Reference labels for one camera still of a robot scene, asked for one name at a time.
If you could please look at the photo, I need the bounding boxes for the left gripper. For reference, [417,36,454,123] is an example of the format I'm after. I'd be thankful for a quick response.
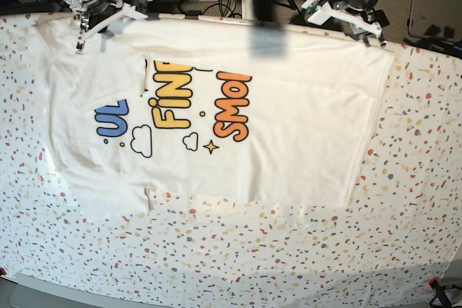
[308,0,388,48]

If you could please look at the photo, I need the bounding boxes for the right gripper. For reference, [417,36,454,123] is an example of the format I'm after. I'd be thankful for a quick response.
[62,0,148,54]

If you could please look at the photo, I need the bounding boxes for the white printed T-shirt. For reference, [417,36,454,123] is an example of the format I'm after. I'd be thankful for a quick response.
[27,19,393,219]

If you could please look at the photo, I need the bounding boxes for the black table clamp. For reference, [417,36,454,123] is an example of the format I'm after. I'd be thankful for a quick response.
[185,10,202,18]

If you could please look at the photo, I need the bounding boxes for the terrazzo patterned tablecloth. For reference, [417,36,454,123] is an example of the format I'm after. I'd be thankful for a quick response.
[1,14,461,307]

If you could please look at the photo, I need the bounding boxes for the red clamp at right corner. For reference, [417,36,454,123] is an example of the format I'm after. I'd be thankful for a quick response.
[428,278,452,308]

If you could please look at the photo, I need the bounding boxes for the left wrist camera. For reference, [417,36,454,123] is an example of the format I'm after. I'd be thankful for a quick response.
[301,0,321,17]

